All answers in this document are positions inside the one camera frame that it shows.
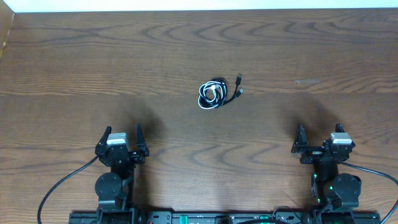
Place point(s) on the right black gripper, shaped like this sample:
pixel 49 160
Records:
pixel 300 145

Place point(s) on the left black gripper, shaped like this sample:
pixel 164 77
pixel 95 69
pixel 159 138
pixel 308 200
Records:
pixel 137 158

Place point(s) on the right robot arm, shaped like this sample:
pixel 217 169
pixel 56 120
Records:
pixel 337 193

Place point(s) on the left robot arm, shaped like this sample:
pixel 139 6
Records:
pixel 114 188

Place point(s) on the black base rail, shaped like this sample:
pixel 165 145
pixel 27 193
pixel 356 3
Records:
pixel 166 217

